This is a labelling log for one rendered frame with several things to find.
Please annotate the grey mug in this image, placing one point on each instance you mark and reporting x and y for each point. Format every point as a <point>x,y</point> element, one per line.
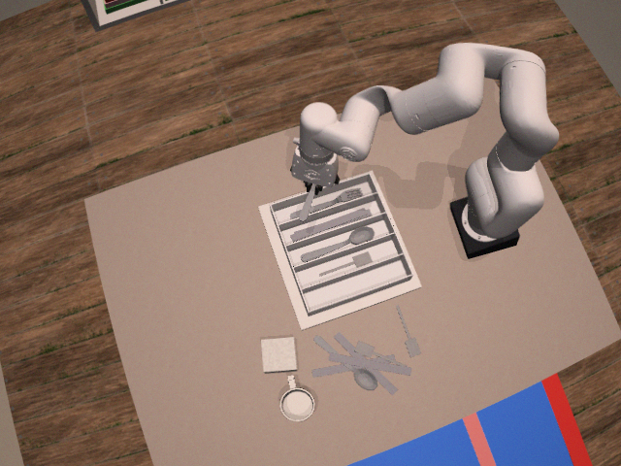
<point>296,404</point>

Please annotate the grey spoon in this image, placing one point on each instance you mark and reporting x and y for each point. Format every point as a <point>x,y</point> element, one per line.
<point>358,236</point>
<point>363,377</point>

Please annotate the beige cube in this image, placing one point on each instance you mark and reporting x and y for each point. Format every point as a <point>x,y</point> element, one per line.
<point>278,355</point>

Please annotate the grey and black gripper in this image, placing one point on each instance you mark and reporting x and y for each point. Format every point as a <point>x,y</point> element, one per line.
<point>319,174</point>

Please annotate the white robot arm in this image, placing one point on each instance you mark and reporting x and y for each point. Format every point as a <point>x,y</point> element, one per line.
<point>455,93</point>

